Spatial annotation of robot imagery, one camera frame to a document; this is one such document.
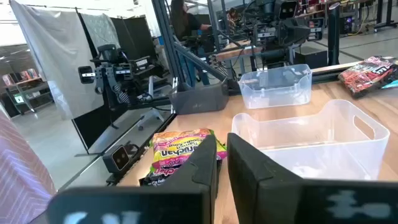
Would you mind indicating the grey fabric backdrop sheet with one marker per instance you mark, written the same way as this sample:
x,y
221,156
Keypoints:
x,y
53,62

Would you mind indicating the black cylindrical post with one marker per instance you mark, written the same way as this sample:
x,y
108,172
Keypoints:
x,y
333,34

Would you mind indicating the dark grey equipment box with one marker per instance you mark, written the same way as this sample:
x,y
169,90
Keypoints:
x,y
199,101

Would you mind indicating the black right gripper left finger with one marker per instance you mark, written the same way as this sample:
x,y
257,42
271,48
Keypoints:
x,y
199,174

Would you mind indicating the green pink lime shrimp pack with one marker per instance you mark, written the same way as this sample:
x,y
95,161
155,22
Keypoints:
x,y
177,149

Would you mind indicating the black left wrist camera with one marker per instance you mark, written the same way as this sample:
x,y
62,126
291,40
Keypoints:
x,y
288,9

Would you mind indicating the clear plastic rectangular bin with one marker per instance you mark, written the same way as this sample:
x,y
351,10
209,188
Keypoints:
x,y
275,90

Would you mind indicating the background black robot arm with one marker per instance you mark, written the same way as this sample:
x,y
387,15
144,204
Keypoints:
x,y
124,71

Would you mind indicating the person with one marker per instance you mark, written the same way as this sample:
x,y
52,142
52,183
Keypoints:
x,y
183,21
231,17

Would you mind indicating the pink chevron patterned panel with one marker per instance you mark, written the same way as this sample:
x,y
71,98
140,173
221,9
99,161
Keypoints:
x,y
21,180

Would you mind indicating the white swivel chair base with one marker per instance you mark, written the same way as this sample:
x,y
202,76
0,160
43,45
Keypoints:
x,y
150,116

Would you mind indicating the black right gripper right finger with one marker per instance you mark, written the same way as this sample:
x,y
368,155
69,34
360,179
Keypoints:
x,y
258,186

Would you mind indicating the small black depth camera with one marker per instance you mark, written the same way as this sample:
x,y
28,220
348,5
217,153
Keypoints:
x,y
118,158

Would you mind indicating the black floor case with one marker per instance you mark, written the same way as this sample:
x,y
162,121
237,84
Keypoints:
x,y
311,57

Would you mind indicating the wooden workbench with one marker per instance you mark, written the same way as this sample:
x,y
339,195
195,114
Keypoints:
x,y
236,52

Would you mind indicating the black partition panel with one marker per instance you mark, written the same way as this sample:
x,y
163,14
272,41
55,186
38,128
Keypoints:
x,y
136,40

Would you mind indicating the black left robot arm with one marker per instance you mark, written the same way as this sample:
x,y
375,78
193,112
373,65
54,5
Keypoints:
x,y
270,49

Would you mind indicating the metal storage shelf rack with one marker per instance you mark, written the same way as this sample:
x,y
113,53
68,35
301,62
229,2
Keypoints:
x,y
23,90

